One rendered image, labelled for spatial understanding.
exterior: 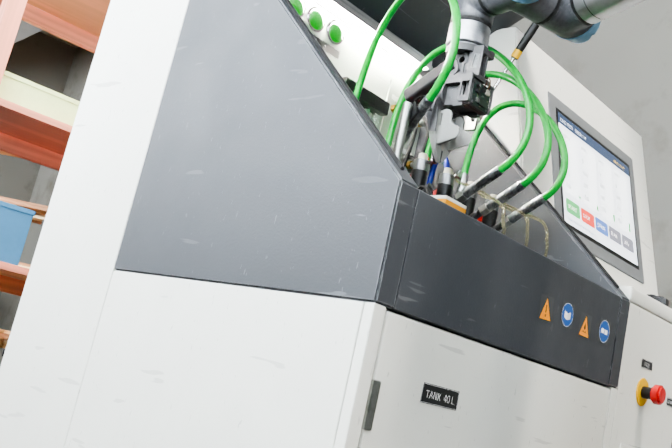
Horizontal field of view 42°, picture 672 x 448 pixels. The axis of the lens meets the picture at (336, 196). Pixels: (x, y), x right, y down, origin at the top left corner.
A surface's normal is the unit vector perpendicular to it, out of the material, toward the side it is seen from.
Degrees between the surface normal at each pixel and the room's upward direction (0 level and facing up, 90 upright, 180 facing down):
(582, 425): 90
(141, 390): 90
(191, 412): 90
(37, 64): 90
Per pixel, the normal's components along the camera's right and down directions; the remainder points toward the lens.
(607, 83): -0.74, -0.30
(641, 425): 0.73, 0.01
